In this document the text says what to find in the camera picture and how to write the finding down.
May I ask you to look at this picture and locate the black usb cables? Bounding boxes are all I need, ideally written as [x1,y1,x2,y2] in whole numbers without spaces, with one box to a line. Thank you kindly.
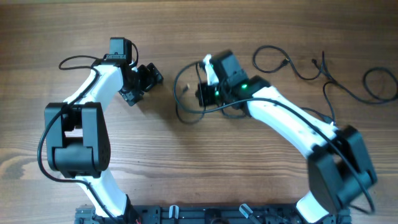
[175,63,249,125]

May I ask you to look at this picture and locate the long black usb cable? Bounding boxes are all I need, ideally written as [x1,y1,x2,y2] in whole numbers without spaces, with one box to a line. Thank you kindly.
[300,50,398,125]

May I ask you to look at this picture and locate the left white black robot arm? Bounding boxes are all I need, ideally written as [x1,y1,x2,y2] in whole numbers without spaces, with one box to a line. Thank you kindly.
[37,37,164,222]

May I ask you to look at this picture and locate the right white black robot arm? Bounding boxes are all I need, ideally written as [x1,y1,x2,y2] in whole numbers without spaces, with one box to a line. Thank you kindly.
[197,50,377,223]

